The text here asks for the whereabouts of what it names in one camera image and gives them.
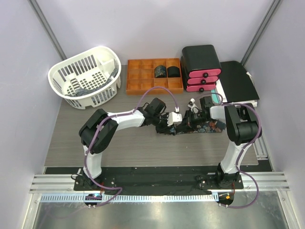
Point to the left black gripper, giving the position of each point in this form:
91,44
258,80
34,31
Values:
165,129

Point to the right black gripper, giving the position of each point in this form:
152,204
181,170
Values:
188,118

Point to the floral navy tie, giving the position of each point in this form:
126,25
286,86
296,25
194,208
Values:
213,126

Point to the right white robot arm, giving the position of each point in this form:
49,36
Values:
242,125

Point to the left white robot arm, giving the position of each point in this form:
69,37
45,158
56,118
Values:
98,131

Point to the white teal booklet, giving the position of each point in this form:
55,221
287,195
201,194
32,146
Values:
218,95

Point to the rolled black tie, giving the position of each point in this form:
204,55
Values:
173,72

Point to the black pink drawer unit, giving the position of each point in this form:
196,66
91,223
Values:
200,68

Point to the black folder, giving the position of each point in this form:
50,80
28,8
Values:
236,83

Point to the rolled dark patterned tie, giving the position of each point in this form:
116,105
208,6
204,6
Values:
160,71

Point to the orange compartment tray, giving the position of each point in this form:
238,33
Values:
143,74

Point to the white plastic basket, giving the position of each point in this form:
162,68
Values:
71,74

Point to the blue patterned tie in basket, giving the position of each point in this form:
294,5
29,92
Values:
99,81

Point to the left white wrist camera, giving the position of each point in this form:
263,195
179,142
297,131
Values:
174,117

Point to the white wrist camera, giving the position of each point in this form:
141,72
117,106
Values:
174,117
191,104

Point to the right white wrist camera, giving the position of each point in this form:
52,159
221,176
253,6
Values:
191,104

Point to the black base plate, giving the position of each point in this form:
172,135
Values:
157,180

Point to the white slotted cable duct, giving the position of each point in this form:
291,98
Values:
95,197

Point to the aluminium frame rail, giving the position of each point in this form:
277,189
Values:
57,183

